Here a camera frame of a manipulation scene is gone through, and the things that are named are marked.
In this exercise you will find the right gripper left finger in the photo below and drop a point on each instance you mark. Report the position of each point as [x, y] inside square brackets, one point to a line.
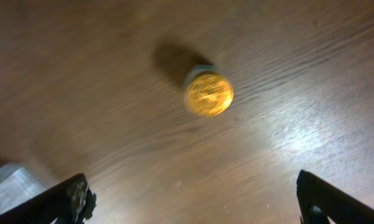
[69, 202]

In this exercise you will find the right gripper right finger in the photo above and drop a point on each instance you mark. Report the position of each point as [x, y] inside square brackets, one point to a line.
[321, 202]

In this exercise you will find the small jar gold lid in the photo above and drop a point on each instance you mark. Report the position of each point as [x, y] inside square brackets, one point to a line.
[206, 91]

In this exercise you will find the clear plastic container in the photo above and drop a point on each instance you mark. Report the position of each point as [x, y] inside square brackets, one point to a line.
[17, 185]

